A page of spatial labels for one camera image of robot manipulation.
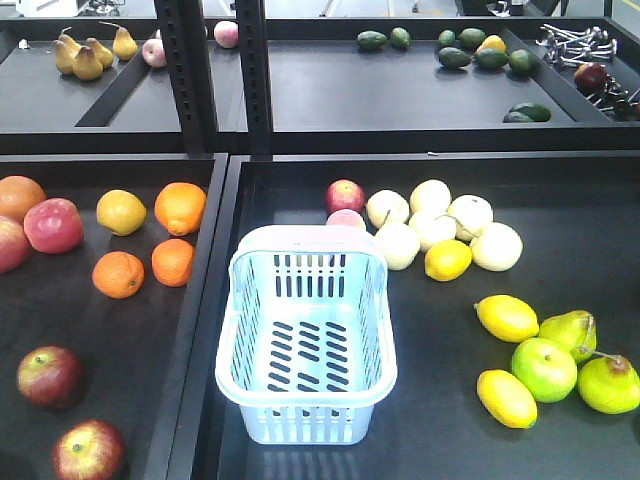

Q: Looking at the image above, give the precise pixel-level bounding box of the light blue plastic basket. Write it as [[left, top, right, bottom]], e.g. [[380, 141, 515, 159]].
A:
[[215, 225, 398, 445]]

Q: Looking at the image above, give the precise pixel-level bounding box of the red yellow apple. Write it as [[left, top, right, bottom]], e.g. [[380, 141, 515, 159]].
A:
[[51, 419, 126, 479], [16, 345, 84, 409]]

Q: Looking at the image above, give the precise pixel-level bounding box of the red apple behind basket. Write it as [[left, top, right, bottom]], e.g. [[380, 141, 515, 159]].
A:
[[325, 179, 366, 214]]

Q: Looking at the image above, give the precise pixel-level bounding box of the orange behind pink apples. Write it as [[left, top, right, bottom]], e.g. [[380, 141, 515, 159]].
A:
[[0, 175, 47, 223]]

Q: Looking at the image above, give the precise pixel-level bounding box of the black wooden fruit display stand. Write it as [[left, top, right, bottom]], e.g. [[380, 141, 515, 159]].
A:
[[1, 17, 639, 479]]

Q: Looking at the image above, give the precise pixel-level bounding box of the yellow lemon near pears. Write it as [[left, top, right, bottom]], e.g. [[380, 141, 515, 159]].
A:
[[425, 239, 472, 282]]

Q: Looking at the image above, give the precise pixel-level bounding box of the large orange with navel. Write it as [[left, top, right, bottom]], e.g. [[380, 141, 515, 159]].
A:
[[154, 182, 207, 237]]

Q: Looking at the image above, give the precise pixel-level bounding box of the small orange front right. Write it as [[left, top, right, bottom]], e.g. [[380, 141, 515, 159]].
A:
[[151, 238, 195, 287]]

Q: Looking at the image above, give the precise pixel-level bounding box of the small orange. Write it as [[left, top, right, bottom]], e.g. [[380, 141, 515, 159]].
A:
[[151, 238, 195, 287], [92, 251, 145, 299]]

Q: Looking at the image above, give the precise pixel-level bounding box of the yellow lemon middle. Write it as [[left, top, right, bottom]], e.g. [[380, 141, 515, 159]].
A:
[[474, 294, 539, 343]]

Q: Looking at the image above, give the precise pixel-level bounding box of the yellow orange citrus fruit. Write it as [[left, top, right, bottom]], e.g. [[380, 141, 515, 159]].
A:
[[96, 189, 147, 236]]

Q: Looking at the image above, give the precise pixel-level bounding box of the small orange front left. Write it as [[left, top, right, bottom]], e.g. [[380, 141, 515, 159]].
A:
[[92, 251, 145, 299]]

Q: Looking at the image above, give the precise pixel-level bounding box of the yellow lemon front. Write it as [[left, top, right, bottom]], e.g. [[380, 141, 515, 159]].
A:
[[476, 369, 538, 429]]

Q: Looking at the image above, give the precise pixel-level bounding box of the green apple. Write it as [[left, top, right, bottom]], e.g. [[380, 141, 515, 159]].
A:
[[511, 337, 577, 403]]

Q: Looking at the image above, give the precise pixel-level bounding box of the pink red apple right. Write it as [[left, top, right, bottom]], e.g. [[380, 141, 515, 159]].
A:
[[23, 198, 84, 254]]

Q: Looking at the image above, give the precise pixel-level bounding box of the pink red apple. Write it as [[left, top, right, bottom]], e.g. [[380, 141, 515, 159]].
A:
[[23, 198, 84, 254], [0, 216, 31, 274]]

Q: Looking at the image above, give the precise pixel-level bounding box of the pink red apple left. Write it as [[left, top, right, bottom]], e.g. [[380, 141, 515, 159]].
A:
[[0, 216, 31, 274]]

